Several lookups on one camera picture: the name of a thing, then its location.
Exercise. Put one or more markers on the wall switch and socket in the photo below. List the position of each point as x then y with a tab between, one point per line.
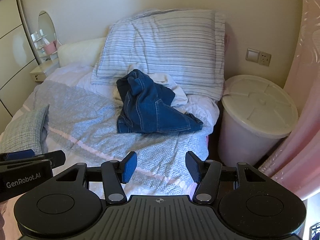
260	57

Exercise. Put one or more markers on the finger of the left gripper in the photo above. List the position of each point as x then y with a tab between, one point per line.
57	158
25	154

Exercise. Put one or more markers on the round vanity mirror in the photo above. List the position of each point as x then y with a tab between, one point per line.
46	28

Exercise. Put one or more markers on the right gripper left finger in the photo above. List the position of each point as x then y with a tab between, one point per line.
114	174

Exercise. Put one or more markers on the white bedside table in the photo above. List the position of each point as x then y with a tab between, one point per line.
42	71

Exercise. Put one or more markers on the white lidded plastic bin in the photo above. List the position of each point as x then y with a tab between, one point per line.
257	113

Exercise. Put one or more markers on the white garment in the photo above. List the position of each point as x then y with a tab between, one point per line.
166	80

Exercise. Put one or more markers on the grey checked cushion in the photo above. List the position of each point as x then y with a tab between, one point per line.
25	132

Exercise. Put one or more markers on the cream wardrobe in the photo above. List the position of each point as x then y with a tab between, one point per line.
17	61

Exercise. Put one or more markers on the pink cup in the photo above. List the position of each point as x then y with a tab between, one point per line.
50	48

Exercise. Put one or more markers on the striped pillow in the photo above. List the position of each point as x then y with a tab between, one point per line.
187	44

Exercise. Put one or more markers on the cream headboard cushion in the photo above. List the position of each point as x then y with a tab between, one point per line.
86	53

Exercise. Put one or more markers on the pink curtain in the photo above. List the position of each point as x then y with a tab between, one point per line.
295	163

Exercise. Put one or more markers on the dark blue denim jeans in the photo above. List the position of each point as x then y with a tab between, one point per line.
147	107

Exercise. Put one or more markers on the pink grey bedspread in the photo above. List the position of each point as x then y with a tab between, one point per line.
82	122

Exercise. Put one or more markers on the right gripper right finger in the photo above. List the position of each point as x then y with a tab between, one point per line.
206	174

